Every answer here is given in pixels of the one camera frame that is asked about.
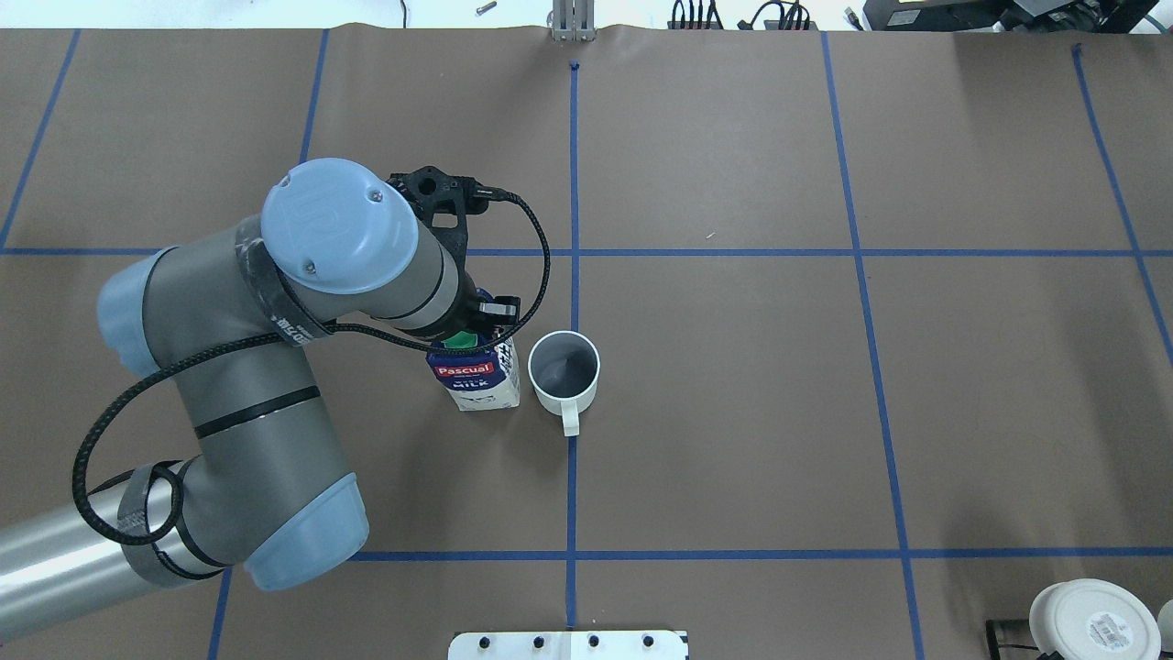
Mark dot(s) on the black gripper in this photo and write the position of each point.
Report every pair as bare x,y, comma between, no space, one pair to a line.
469,313

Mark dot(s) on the blue white milk carton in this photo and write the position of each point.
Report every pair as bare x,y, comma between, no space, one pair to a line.
477,379

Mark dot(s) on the white mug grey inside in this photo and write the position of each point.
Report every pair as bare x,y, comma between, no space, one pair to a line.
565,372

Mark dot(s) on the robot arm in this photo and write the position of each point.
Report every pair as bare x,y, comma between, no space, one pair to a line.
335,249

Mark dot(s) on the white cup in rack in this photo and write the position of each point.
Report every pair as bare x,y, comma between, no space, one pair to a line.
1093,619

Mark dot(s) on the black power strip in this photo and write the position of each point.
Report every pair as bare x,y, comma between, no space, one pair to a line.
747,16

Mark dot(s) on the black laptop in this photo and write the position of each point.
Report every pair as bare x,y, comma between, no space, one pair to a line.
1098,17

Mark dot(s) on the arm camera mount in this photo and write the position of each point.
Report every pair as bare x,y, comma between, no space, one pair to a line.
442,202

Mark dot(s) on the aluminium frame post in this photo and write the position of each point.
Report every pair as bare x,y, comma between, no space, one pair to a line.
573,21

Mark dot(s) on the white camera post with base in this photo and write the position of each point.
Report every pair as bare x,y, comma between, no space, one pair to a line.
605,644

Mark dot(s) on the black wire dish rack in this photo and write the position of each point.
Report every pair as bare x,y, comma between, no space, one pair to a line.
1009,639

